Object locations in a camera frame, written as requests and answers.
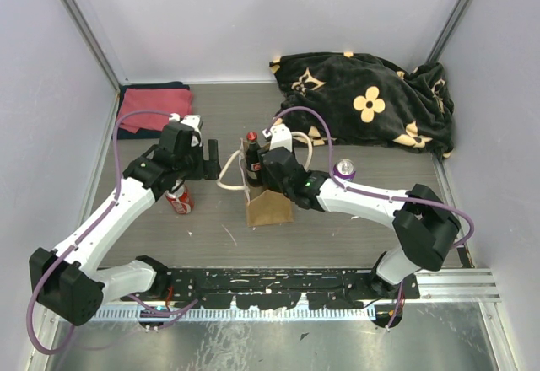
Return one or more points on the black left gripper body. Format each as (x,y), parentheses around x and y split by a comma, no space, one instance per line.
(196,168)

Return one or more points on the dark cola bottle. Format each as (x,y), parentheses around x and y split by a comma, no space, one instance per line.
(253,165)

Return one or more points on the brown canvas bag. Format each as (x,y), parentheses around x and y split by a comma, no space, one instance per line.
(263,206)

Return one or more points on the purple soda can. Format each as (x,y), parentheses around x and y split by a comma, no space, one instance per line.
(344,169)

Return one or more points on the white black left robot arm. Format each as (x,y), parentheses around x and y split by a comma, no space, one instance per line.
(67,279)

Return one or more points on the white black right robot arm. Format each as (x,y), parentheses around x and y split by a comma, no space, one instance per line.
(425,228)

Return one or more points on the red soda can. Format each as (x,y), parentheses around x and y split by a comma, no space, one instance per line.
(180,200)

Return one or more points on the dark navy folded cloth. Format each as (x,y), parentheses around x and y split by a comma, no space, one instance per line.
(172,97)

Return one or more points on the black floral blanket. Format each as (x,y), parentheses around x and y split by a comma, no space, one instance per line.
(360,99)

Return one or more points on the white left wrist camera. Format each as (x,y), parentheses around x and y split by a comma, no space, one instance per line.
(194,121)

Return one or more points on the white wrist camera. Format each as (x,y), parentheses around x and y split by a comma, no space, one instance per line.
(279,136)
(194,121)

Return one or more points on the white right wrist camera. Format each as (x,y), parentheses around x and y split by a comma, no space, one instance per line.
(279,136)

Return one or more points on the white slotted cable duct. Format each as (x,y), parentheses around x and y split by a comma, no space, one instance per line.
(124,312)

